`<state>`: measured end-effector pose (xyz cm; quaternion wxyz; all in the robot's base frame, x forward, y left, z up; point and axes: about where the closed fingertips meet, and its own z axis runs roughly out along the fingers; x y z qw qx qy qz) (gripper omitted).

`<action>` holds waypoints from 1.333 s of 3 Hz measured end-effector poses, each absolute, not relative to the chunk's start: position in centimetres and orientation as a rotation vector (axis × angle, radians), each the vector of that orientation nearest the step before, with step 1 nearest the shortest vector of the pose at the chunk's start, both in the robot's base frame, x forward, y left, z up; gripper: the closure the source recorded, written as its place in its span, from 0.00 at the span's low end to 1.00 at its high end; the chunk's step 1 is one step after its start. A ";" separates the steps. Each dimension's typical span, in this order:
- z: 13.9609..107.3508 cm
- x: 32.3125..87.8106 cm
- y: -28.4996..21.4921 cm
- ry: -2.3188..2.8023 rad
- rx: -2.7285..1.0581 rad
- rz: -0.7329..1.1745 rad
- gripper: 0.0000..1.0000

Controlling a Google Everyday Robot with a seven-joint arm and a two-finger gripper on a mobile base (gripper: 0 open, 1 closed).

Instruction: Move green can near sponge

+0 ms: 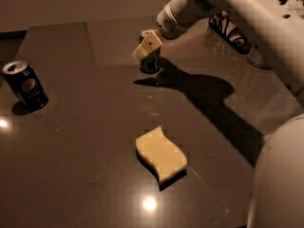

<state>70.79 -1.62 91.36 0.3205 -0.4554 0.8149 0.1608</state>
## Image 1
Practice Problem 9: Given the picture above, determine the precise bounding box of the green soda can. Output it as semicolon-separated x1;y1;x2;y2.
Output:
140;48;161;74

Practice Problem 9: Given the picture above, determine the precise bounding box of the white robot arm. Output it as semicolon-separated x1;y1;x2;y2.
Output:
133;0;304;228

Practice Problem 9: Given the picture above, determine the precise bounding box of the black wire napkin basket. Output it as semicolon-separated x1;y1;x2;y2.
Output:
208;10;252;54

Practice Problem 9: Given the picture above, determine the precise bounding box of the yellow wavy sponge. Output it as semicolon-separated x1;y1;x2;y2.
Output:
136;126;188;184

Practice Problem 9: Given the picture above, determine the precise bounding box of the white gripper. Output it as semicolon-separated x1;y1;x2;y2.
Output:
132;2;189;61

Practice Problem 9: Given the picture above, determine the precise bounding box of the blue Pepsi can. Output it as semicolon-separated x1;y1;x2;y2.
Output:
3;61;48;112

